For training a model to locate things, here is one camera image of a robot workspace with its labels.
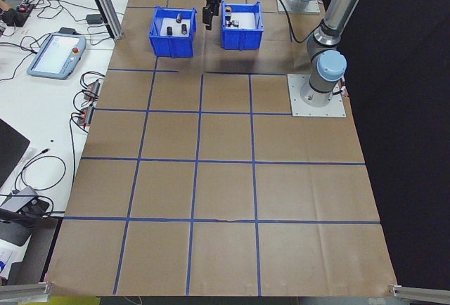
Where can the blue bin with mixed parts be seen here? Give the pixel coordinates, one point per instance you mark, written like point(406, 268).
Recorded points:
point(242, 39)

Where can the blue bin with batteries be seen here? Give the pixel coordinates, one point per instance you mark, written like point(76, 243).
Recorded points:
point(172, 46)

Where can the black cylindrical battery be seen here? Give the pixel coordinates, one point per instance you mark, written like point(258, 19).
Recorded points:
point(169, 31)
point(184, 29)
point(179, 18)

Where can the dark electrical component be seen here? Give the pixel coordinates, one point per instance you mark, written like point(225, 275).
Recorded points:
point(237, 23)
point(230, 22)

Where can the white foam bin liner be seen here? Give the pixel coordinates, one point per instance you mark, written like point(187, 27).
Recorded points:
point(162, 27)
point(247, 20)

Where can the black power brick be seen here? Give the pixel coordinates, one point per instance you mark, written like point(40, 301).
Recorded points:
point(95, 19)
point(68, 31)

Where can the orange black usb device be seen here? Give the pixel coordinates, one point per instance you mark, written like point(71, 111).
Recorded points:
point(93, 89)
point(85, 116)

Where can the grey blue teach pendant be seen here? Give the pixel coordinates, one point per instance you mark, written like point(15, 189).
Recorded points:
point(52, 55)

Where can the black red electronics board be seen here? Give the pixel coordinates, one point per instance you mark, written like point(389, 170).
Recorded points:
point(19, 13)

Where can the white side table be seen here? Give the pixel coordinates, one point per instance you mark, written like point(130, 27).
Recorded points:
point(35, 108)

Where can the black fabric cover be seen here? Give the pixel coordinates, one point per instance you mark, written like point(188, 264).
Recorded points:
point(404, 143)

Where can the black laptop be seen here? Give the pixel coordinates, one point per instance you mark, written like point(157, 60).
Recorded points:
point(10, 150)

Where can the black adapter block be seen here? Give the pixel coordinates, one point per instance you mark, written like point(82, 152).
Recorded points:
point(37, 207)

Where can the grey usb hub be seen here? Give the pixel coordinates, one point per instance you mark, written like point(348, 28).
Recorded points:
point(17, 200)

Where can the grey black monitor stand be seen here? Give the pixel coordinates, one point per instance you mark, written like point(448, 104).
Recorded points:
point(14, 234)

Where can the white square base plate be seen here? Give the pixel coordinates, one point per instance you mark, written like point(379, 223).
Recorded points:
point(299, 108)
point(281, 7)

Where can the aluminium profile post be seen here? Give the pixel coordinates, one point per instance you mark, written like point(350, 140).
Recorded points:
point(103, 6)

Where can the aluminium frame rail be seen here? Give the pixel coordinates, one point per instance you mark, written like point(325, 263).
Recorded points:
point(26, 291)
point(420, 291)

